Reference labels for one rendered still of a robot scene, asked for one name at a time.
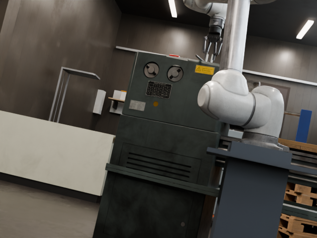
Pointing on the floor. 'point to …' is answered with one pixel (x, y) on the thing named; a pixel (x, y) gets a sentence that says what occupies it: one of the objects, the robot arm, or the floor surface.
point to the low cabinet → (54, 156)
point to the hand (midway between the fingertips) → (209, 59)
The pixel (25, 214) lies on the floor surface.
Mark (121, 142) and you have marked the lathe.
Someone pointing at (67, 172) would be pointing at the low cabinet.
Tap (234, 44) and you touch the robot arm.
